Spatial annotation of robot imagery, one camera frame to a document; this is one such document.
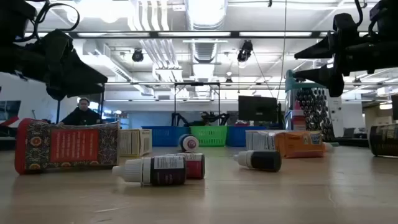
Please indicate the blue plastic basket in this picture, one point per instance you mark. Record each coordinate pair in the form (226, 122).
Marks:
(236, 136)
(164, 137)

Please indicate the black background station frame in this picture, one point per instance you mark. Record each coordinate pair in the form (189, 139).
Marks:
(58, 112)
(175, 99)

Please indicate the grey office chair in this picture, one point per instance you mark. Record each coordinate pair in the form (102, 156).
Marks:
(349, 133)

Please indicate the red patterned carton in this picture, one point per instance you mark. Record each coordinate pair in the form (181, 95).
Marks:
(74, 144)

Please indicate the person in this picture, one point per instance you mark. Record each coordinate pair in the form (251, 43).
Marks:
(81, 116)

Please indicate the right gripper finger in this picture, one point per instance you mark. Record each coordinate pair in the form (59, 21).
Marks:
(323, 49)
(329, 76)

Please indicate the white pillar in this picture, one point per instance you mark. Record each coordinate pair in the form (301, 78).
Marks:
(337, 118)

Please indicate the small red food colouring bottle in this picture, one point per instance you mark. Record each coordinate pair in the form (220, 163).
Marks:
(196, 168)

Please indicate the black ceiling camera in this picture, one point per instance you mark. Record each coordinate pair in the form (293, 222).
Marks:
(245, 49)
(137, 56)

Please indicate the black seasoning can yellow lid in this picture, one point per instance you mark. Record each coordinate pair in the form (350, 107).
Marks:
(385, 140)

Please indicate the small purple food colouring bottle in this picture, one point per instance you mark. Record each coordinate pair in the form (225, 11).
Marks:
(168, 174)

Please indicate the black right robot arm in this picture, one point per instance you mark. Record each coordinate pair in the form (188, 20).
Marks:
(385, 56)

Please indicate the dark monitor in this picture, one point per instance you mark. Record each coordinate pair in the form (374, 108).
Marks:
(395, 107)

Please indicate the black background robot arm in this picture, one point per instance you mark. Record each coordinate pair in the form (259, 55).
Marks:
(178, 119)
(214, 118)

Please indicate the orange cereal box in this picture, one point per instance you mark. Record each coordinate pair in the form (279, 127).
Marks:
(298, 144)

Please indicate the black label dropper bottle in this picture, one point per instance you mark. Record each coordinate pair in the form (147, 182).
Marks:
(264, 160)

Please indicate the purple icing bottle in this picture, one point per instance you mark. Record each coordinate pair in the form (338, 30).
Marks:
(190, 143)

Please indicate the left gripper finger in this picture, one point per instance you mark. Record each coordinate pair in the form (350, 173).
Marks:
(81, 73)
(77, 91)

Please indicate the black computer monitor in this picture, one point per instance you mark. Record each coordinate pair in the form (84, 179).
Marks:
(258, 108)

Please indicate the dark wall screen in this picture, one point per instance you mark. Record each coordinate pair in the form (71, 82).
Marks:
(9, 109)

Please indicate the long strip light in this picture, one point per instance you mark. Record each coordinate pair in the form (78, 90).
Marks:
(275, 34)
(112, 34)
(34, 34)
(194, 34)

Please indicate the yellow Corn Pops box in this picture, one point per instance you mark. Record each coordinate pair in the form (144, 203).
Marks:
(135, 143)

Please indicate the silver ventilation duct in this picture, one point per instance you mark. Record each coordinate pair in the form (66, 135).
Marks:
(205, 12)

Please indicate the green plastic basket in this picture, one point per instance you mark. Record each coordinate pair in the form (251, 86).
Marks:
(210, 136)

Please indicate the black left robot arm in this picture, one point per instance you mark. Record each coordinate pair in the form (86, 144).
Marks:
(12, 18)

